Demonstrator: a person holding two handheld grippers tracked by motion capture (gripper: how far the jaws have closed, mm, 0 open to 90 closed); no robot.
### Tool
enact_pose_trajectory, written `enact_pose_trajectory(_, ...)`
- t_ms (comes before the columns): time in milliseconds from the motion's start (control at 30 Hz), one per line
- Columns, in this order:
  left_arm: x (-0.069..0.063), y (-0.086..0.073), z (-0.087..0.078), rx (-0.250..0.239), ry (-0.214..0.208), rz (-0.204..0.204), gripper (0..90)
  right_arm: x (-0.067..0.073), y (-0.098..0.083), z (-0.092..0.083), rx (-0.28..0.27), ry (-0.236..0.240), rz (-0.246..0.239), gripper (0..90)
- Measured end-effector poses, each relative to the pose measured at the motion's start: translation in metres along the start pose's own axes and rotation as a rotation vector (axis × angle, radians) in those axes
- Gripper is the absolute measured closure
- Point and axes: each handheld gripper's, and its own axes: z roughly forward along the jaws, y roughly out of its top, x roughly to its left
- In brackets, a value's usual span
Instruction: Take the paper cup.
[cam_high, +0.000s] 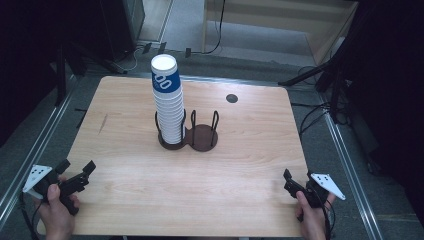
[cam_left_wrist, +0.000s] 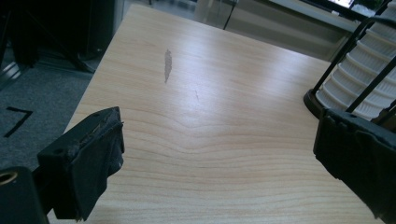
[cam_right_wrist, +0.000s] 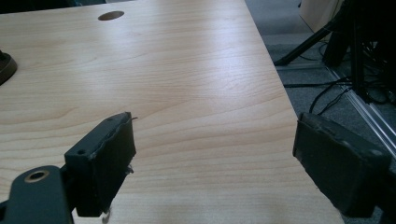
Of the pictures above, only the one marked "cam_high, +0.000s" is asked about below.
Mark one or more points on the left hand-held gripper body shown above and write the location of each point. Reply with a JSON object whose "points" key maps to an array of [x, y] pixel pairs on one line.
{"points": [[37, 176]]}

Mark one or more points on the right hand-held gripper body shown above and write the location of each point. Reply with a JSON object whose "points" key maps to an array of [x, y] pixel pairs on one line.
{"points": [[321, 186]]}

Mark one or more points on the dark two-slot cup holder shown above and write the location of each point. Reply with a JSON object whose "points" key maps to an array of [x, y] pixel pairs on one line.
{"points": [[201, 138]]}

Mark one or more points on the stack of paper cups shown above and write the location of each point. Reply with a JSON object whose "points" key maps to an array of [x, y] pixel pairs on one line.
{"points": [[168, 113]]}

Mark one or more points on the person's right hand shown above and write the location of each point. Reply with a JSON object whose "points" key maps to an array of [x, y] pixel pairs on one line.
{"points": [[313, 223]]}

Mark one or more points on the person's left hand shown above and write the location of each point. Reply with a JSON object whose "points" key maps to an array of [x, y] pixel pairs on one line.
{"points": [[56, 220]]}

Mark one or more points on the dark round table grommet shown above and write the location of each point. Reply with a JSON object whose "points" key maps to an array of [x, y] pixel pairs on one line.
{"points": [[232, 98]]}

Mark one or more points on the black metal stand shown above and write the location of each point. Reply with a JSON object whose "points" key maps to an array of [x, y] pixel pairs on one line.
{"points": [[333, 73]]}

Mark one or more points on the black floor plug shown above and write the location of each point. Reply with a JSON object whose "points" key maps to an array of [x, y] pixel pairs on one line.
{"points": [[147, 48], [188, 52], [162, 48]]}

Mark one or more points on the black cabinet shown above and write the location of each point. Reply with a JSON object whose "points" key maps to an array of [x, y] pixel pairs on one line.
{"points": [[126, 23]]}

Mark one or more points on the light wooden shelf unit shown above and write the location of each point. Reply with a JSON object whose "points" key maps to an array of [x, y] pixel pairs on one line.
{"points": [[320, 20]]}

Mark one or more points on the metal floor rail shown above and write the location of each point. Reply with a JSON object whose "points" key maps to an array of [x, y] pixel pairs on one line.
{"points": [[30, 156], [353, 173]]}

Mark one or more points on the black upright post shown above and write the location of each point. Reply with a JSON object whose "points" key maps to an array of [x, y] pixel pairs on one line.
{"points": [[61, 76]]}

